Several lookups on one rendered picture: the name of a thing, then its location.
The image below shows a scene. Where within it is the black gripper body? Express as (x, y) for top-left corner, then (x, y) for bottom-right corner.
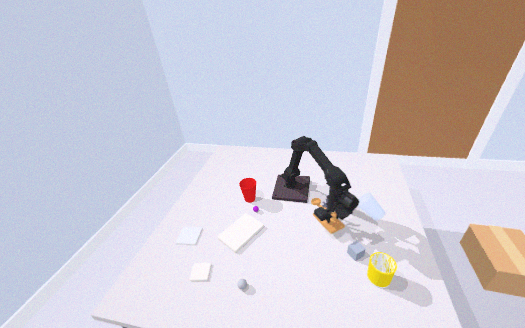
(314, 195), (340, 221)

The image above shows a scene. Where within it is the grey ball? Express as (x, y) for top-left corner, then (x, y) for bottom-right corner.
(237, 279), (247, 290)

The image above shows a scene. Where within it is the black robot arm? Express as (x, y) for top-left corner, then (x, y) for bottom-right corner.
(281, 136), (360, 220)

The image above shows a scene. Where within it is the yellow cup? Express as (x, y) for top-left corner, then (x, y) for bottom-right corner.
(367, 252), (397, 288)

